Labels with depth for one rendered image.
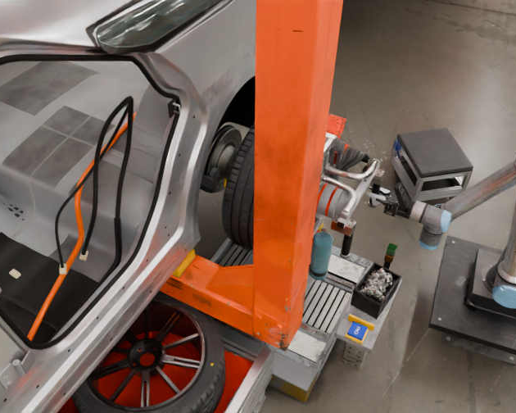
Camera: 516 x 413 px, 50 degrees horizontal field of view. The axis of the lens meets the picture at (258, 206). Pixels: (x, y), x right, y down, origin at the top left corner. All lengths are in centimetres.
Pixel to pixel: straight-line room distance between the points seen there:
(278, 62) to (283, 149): 27
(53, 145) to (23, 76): 57
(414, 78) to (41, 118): 319
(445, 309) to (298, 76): 179
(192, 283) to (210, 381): 40
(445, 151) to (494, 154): 72
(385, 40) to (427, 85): 74
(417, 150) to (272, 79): 229
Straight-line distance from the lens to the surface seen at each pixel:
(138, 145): 232
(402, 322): 319
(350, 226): 226
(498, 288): 267
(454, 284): 304
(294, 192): 166
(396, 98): 466
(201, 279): 241
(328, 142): 236
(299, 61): 139
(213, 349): 243
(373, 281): 259
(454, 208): 265
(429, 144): 372
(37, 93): 291
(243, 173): 226
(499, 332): 295
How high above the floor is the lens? 262
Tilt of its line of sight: 46 degrees down
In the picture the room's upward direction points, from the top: 1 degrees clockwise
